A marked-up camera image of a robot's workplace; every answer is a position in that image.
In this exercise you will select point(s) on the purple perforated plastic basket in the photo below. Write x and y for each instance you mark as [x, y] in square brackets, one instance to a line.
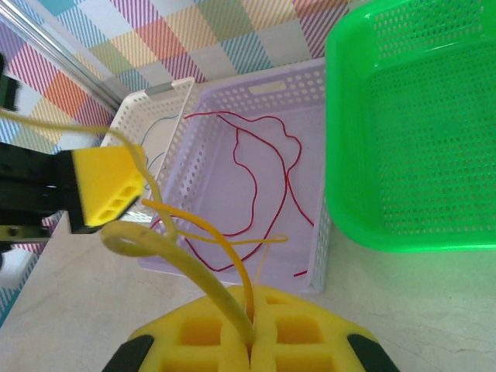
[217, 186]

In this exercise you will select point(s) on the aluminium frame post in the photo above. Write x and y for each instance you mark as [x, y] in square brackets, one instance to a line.
[58, 50]

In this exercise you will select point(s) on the white perforated plastic basket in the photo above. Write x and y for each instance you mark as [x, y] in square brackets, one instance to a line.
[170, 116]

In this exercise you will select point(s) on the green perforated plastic basket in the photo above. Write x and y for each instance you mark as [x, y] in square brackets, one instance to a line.
[410, 135]

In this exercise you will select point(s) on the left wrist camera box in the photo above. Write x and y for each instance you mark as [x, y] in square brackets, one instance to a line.
[9, 93]

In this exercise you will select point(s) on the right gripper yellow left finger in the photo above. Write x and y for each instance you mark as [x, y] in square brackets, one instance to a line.
[166, 341]

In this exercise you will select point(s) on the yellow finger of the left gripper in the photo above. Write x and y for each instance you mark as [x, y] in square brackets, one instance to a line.
[104, 174]

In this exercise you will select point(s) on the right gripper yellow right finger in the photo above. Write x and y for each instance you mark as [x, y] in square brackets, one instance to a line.
[333, 337]

